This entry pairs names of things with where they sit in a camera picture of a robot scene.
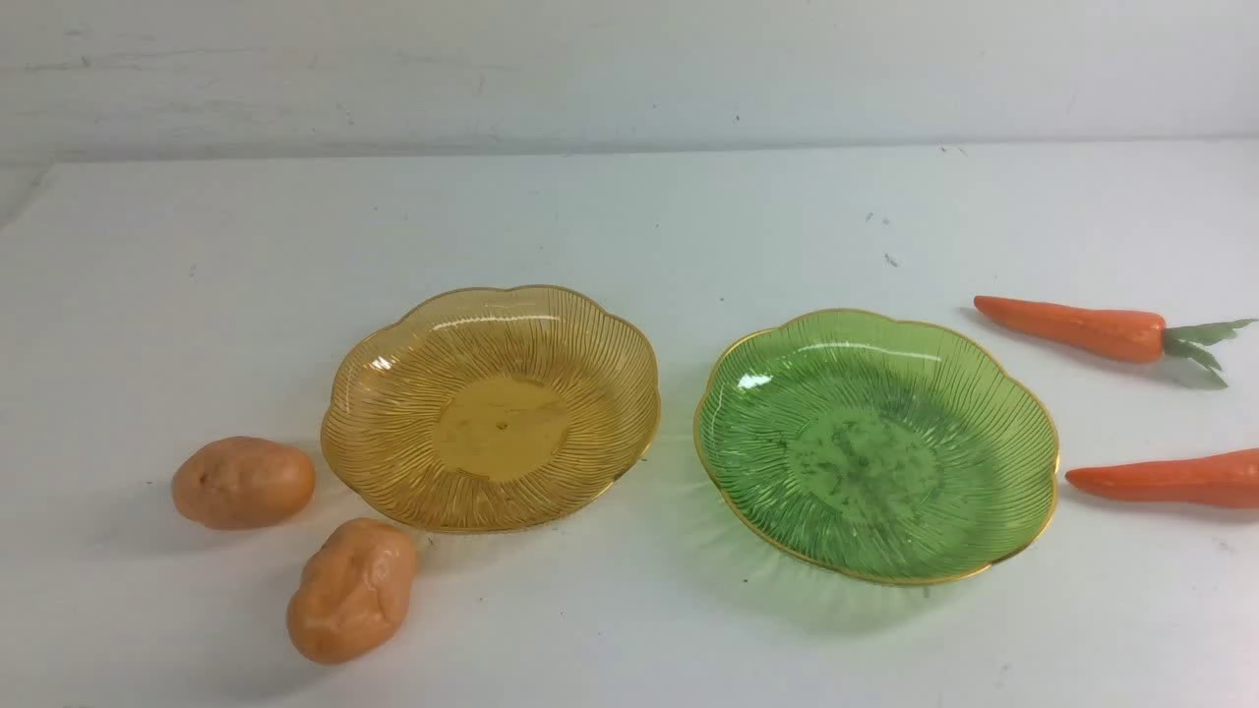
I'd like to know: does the orange carrot with leaves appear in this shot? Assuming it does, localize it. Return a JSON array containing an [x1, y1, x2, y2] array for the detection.
[[972, 295, 1256, 388]]

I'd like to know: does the tan potato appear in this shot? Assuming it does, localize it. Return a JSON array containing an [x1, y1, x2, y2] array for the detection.
[[171, 436, 319, 532], [286, 518, 418, 665]]

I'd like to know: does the amber ribbed glass plate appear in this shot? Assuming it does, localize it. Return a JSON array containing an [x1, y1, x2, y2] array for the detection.
[[320, 285, 661, 534]]

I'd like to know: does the green ribbed glass plate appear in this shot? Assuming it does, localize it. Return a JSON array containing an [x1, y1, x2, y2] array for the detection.
[[692, 309, 1060, 586]]

